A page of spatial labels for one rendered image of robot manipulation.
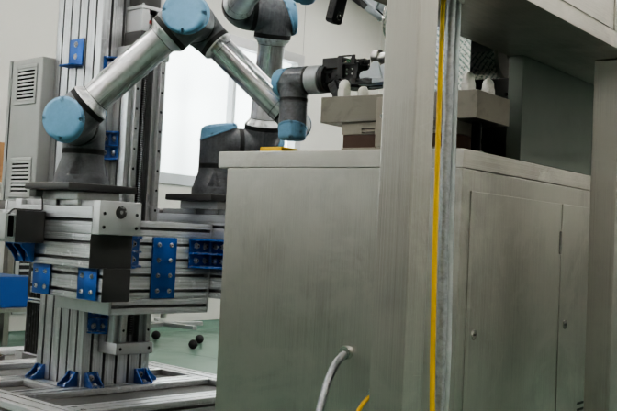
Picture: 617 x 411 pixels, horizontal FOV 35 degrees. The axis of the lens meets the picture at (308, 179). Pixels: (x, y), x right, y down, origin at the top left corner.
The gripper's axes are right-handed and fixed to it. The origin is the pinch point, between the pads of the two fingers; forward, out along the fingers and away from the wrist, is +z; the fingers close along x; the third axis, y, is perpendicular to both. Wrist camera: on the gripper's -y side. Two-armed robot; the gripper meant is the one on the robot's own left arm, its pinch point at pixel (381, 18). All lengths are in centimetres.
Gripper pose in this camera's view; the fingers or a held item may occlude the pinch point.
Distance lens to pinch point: 254.8
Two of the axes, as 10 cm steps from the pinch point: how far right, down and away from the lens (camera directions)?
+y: 5.5, -7.6, -3.3
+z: 5.9, 6.4, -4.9
